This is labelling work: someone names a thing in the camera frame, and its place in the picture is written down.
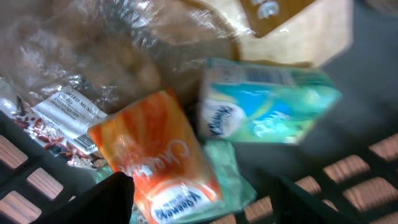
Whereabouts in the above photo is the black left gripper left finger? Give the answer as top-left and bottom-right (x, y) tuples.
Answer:
(35, 172), (134, 224)

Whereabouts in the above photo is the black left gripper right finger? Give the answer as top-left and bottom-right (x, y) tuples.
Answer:
(270, 177), (348, 224)

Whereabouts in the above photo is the teal wet wipes pack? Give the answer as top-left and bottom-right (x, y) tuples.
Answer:
(95, 139), (256, 223)

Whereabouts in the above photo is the orange tissue pack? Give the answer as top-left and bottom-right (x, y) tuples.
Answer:
(88, 88), (223, 223)

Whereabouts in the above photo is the teal tissue pack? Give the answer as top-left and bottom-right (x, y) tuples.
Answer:
(197, 58), (342, 144)

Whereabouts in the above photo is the beige dried mushroom bag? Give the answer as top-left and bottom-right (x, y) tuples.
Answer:
(1, 0), (353, 169)

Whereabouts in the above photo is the grey plastic mesh basket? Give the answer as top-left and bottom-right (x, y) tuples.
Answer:
(1, 1), (397, 223)

